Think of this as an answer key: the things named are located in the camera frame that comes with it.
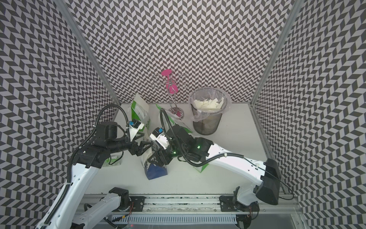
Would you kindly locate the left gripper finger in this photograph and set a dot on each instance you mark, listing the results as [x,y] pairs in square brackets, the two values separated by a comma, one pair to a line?
[140,152]
[145,145]

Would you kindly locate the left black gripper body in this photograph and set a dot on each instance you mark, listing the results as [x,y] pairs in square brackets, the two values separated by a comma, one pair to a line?
[126,145]

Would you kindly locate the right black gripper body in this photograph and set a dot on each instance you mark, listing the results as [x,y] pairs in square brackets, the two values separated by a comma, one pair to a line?
[167,154]

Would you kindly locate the blue white paper bag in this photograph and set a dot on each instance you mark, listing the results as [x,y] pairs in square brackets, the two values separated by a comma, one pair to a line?
[151,171]

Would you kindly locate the green white bag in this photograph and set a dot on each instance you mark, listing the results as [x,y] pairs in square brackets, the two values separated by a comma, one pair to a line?
[140,112]
[202,168]
[174,119]

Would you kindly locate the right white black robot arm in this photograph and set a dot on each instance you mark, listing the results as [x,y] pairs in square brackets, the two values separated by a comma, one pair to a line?
[198,152]

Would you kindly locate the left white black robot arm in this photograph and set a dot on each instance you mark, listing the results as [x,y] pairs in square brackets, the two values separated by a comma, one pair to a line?
[83,166]

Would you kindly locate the small green white packet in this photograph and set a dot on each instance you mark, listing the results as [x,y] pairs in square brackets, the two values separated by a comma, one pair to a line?
[114,159]

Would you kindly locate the black mesh trash bin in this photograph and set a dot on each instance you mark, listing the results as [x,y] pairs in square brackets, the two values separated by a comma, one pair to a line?
[207,126]

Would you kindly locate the clear plastic bin liner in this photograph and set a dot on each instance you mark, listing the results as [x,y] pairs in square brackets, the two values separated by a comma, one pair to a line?
[208,93]

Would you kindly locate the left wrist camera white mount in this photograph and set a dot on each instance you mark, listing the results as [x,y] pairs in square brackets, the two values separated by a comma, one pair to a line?
[134,127]

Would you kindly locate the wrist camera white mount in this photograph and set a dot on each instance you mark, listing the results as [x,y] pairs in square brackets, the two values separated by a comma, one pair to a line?
[134,127]
[158,136]

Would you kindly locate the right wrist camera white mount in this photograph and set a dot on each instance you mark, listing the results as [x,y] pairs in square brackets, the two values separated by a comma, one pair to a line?
[158,136]

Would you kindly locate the pink top wire stand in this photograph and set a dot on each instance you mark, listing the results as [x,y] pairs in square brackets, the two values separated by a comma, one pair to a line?
[168,81]

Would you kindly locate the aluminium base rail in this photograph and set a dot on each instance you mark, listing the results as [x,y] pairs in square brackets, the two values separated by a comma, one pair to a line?
[169,210]

